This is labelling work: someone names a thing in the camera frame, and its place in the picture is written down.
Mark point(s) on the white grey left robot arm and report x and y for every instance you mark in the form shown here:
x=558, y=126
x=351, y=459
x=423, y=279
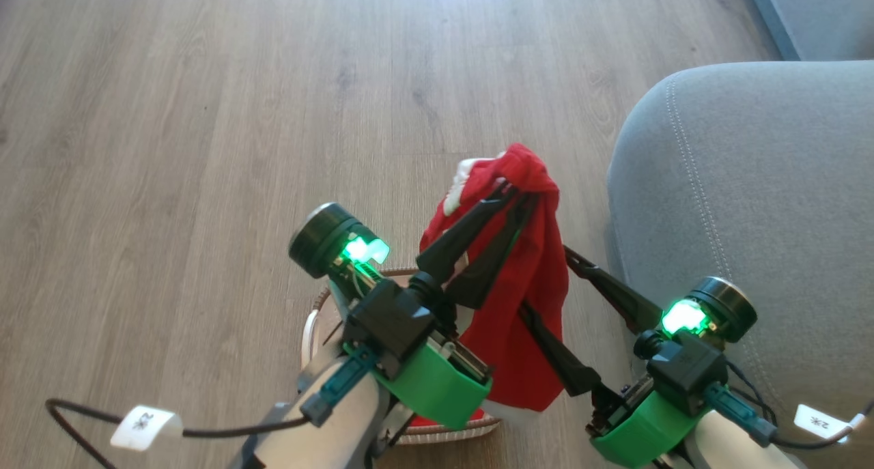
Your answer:
x=341, y=428

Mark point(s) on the grey sofa section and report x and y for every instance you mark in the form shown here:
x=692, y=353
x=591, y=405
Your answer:
x=819, y=11

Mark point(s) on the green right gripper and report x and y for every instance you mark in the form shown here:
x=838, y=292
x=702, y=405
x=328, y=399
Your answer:
x=645, y=431

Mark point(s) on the large fabric sofa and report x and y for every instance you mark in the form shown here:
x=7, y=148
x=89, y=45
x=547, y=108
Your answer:
x=771, y=203

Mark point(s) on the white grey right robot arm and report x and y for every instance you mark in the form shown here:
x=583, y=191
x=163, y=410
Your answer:
x=724, y=448

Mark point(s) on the round wicker laundry basket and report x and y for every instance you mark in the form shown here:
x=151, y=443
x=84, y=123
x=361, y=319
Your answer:
x=315, y=339

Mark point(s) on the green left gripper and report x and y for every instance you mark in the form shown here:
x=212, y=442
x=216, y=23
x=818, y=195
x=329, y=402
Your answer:
x=437, y=390

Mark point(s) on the red and white garment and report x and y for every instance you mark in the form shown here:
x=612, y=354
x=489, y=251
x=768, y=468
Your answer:
x=532, y=278

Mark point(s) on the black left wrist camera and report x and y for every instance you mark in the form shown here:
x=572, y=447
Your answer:
x=321, y=240

